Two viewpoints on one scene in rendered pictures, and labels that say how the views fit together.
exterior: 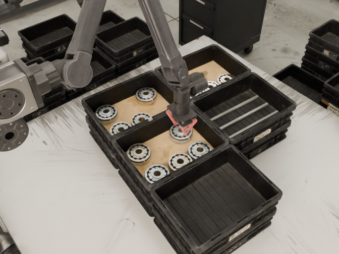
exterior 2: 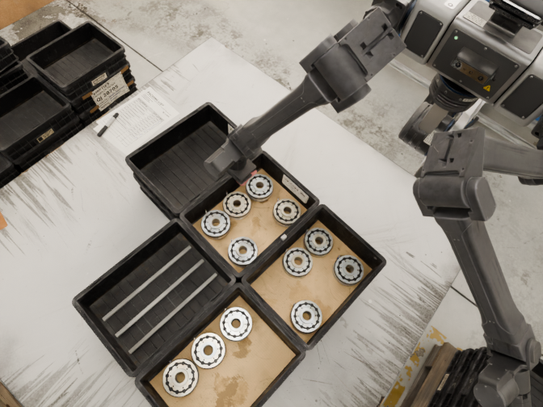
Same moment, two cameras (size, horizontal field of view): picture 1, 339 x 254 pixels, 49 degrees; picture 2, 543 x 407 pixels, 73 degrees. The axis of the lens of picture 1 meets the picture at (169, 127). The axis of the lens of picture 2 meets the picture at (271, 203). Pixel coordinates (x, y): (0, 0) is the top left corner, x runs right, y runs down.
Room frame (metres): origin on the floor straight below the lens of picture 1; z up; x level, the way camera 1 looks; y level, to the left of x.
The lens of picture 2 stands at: (1.52, -0.14, 2.07)
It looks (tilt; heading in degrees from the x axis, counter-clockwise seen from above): 64 degrees down; 158
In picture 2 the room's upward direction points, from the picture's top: 11 degrees clockwise
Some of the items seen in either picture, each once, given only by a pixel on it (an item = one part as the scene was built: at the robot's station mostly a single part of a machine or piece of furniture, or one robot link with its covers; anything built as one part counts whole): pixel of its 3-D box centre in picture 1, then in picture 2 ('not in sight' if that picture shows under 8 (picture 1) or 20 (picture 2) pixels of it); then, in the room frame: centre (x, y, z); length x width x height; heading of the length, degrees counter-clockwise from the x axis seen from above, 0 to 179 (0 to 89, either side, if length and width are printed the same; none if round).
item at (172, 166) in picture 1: (180, 162); (237, 203); (0.97, -0.04, 0.86); 0.10 x 0.10 x 0.01
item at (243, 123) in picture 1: (241, 113); (160, 294); (1.24, -0.34, 0.87); 0.40 x 0.30 x 0.11; 123
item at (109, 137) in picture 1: (133, 102); (315, 271); (1.28, 0.16, 0.92); 0.40 x 0.30 x 0.02; 123
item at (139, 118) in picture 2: not in sight; (136, 118); (0.41, -0.40, 0.70); 0.33 x 0.23 x 0.01; 129
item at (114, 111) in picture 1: (106, 112); (349, 269); (1.28, 0.30, 0.86); 0.10 x 0.10 x 0.01
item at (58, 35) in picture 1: (57, 55); not in sight; (2.44, 0.86, 0.37); 0.40 x 0.30 x 0.45; 129
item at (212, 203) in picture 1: (215, 200); (195, 161); (0.77, -0.17, 0.87); 0.40 x 0.30 x 0.11; 123
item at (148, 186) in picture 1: (170, 142); (251, 209); (1.02, 0.00, 0.92); 0.40 x 0.30 x 0.02; 123
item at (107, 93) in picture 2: not in sight; (110, 91); (-0.05, -0.59, 0.41); 0.31 x 0.02 x 0.16; 129
